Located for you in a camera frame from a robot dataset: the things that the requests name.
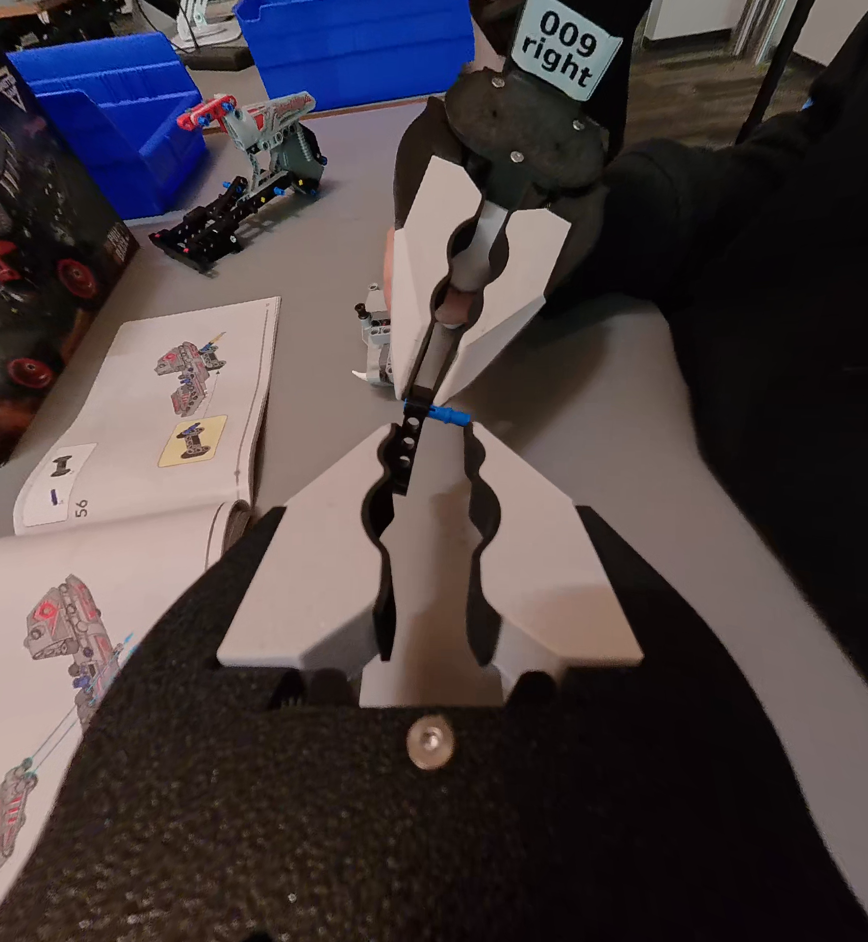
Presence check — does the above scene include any black printed toy set box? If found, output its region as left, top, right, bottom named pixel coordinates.
left=0, top=40, right=141, bottom=488

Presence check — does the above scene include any person's right forearm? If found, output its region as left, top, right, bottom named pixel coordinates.
left=552, top=0, right=868, bottom=317

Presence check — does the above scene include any black toy brick frame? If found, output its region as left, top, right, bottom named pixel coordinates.
left=397, top=401, right=436, bottom=496

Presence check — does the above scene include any black metal pole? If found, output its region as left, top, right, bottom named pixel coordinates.
left=734, top=0, right=812, bottom=146

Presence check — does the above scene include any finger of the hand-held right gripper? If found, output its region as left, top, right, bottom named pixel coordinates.
left=433, top=208, right=575, bottom=400
left=390, top=155, right=489, bottom=403

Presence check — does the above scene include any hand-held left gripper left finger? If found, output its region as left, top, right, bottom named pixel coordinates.
left=215, top=423, right=406, bottom=674

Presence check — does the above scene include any blue storage bin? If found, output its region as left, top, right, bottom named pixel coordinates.
left=234, top=0, right=475, bottom=115
left=7, top=33, right=210, bottom=222

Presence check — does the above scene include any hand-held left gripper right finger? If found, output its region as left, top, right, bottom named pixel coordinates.
left=463, top=423, right=646, bottom=699

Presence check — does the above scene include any toy brick instruction booklet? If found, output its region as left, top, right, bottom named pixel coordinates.
left=0, top=296, right=282, bottom=939

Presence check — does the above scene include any person's right hand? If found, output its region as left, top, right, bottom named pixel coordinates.
left=380, top=224, right=473, bottom=330

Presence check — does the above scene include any black grey toy brick chassis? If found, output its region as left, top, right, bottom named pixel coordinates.
left=147, top=92, right=328, bottom=277

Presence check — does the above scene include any grey toy brick shark head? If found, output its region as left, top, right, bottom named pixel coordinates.
left=352, top=283, right=398, bottom=391

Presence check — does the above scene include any person's black hoodie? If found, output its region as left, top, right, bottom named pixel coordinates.
left=662, top=280, right=868, bottom=726

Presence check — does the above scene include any blue toy brick pin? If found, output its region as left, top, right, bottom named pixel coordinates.
left=403, top=401, right=473, bottom=428

